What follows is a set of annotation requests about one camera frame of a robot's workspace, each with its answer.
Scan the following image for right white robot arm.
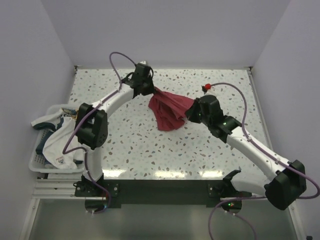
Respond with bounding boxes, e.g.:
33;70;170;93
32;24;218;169
185;94;307;210

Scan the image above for red tank top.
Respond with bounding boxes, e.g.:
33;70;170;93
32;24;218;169
148;88;194;132

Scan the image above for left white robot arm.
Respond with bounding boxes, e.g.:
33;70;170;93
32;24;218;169
75;61;155;196

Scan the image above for white navy tank top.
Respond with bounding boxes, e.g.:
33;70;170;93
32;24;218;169
30;107;87;171

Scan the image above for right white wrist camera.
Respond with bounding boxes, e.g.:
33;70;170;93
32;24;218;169
201;83;215;96

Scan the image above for white plastic laundry basket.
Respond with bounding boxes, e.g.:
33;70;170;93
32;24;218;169
28;104;86;175

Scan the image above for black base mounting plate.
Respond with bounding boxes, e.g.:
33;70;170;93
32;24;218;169
73;178;251;210

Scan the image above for colourful printed garment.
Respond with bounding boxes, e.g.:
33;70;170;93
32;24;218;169
61;107;79;120

